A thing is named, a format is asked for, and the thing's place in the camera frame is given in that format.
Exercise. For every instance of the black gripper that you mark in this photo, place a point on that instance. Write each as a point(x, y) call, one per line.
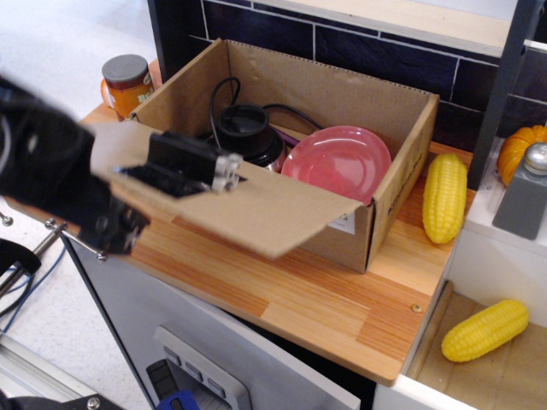
point(109, 224)

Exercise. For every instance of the black and silver blender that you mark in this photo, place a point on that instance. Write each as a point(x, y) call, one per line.
point(245, 129)

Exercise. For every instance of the grey toy oven door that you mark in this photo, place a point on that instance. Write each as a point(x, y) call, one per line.
point(221, 360)

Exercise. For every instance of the grey salt shaker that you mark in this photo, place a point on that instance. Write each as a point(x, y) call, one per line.
point(523, 206)

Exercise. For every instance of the orange toy pumpkin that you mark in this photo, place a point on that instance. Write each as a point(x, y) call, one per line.
point(514, 147)

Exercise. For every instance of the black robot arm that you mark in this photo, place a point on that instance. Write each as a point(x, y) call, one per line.
point(46, 164)

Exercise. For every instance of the pink plastic plate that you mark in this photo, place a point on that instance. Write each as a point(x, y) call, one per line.
point(346, 160)

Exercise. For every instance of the brown cardboard box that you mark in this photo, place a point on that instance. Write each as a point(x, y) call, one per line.
point(268, 213)

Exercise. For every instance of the purple utensil handle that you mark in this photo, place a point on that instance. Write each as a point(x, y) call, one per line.
point(290, 141)

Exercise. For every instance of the yellow toy corn in sink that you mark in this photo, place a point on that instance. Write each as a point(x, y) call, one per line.
point(485, 331)

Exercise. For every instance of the yellow toy corn on counter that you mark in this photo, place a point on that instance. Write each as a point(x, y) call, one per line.
point(444, 198)

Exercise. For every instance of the orange can with grey lid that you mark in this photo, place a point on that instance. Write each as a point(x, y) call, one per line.
point(126, 83)

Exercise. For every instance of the white block handle with tape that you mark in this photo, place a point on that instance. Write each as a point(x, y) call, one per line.
point(181, 166)

